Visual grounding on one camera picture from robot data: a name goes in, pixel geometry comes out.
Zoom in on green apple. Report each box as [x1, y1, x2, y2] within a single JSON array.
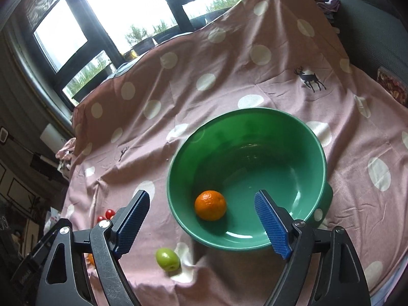
[[156, 248, 181, 272]]

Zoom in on green plastic bowl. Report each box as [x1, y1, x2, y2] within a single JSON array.
[[167, 108, 333, 251]]

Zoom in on large orange mandarin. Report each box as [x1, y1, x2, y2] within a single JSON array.
[[86, 253, 95, 267]]

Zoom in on pink crumpled clothes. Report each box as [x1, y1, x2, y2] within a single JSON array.
[[55, 137, 76, 180]]

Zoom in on snack packet on sofa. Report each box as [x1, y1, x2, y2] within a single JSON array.
[[377, 67, 407, 107]]

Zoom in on pink polka dot cloth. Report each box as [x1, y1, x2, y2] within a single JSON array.
[[63, 0, 407, 305]]

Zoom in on dark grey sofa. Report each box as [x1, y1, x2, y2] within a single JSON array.
[[335, 0, 407, 82]]

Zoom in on black window frame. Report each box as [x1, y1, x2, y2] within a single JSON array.
[[9, 0, 240, 109]]

